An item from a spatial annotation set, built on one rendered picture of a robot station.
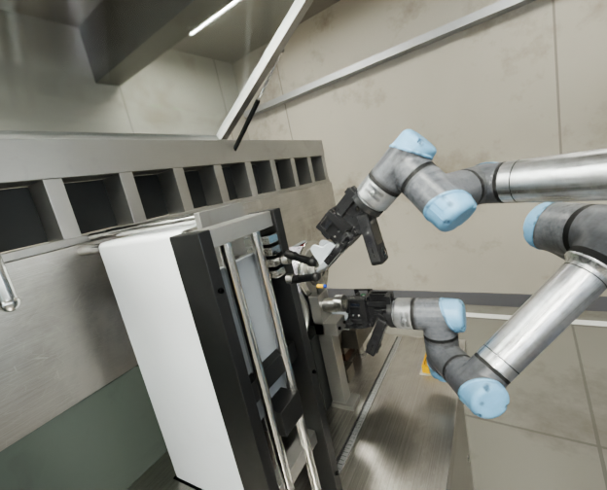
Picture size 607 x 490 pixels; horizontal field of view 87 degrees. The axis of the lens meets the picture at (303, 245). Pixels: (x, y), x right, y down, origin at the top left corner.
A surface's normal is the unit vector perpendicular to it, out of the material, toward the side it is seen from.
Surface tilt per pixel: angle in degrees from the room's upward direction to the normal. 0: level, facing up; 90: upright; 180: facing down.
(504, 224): 90
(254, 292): 90
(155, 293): 90
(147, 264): 90
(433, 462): 0
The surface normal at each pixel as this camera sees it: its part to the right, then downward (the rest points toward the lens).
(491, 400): 0.05, 0.18
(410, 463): -0.21, -0.96
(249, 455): -0.49, 0.27
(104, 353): 0.85, -0.07
